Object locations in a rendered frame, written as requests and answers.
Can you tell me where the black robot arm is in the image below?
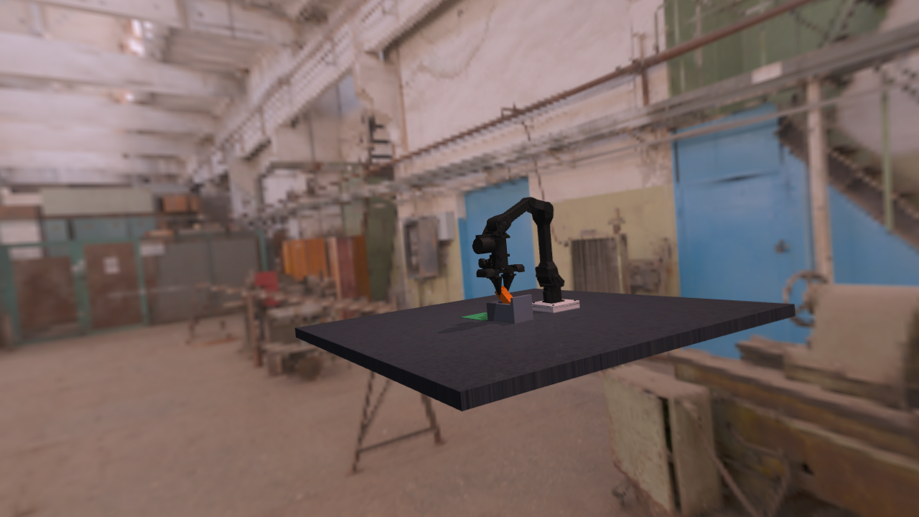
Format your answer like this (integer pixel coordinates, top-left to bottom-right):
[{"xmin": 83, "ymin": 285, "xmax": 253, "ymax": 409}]
[{"xmin": 472, "ymin": 197, "xmax": 564, "ymax": 304}]

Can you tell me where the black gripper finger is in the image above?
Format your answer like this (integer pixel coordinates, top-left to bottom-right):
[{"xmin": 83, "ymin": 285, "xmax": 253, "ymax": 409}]
[
  {"xmin": 501, "ymin": 274, "xmax": 516, "ymax": 290},
  {"xmin": 486, "ymin": 276, "xmax": 502, "ymax": 295}
]

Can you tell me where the orange l-shaped part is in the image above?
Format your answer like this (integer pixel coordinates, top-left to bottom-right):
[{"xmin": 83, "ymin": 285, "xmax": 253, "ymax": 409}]
[{"xmin": 495, "ymin": 286, "xmax": 512, "ymax": 304}]

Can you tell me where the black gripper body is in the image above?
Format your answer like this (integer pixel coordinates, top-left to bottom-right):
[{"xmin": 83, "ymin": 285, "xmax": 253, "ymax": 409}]
[{"xmin": 476, "ymin": 251, "xmax": 525, "ymax": 278}]

